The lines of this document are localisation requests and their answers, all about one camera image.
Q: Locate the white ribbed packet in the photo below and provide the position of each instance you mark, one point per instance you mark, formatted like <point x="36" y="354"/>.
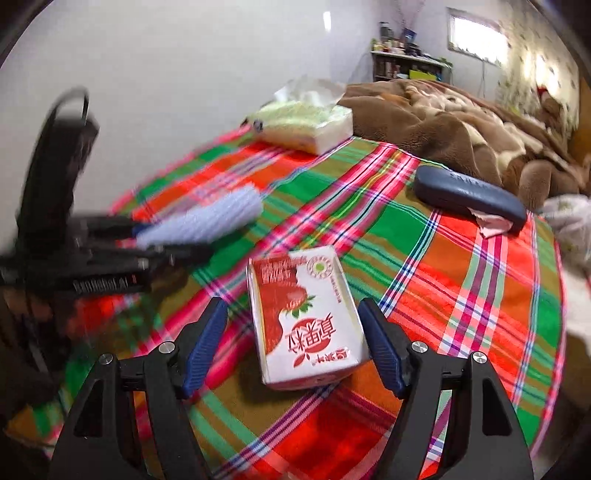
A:
<point x="198" y="217"/>

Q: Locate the bright window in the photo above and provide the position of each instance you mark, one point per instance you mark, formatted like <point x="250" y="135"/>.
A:
<point x="475" y="32"/>

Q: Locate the wooden wardrobe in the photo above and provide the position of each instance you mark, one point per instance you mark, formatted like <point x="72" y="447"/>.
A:
<point x="582" y="138"/>

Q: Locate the dark blue glasses case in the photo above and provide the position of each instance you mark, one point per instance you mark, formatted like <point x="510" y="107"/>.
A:
<point x="461" y="189"/>

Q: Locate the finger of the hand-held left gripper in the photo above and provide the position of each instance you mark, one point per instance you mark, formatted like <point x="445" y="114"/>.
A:
<point x="115" y="225"/>
<point x="180" y="253"/>

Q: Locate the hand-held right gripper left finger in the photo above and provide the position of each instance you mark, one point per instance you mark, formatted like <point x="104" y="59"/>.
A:
<point x="203" y="350"/>

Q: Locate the cluttered storage shelf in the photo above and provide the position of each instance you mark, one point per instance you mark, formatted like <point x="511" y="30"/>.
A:
<point x="406" y="64"/>

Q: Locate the white tissue box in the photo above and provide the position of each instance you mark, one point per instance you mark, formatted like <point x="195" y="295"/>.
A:
<point x="304" y="129"/>

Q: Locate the brown fleece blanket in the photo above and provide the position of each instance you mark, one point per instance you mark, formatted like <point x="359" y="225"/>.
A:
<point x="461" y="124"/>

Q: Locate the vase with dry branches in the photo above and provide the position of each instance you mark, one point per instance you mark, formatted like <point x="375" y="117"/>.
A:
<point x="408" y="32"/>

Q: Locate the brown teddy bear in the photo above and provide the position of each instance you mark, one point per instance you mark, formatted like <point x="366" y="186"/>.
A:
<point x="554" y="108"/>

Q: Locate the patterned curtain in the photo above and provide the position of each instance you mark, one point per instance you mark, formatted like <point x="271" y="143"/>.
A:
<point x="540" y="60"/>

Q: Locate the strawberry print drink carton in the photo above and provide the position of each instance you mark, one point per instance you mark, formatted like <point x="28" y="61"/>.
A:
<point x="304" y="323"/>

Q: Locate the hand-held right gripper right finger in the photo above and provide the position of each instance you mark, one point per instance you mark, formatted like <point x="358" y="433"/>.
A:
<point x="383" y="355"/>

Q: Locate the plaid tablecloth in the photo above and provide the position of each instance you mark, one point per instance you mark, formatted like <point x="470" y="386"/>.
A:
<point x="415" y="286"/>

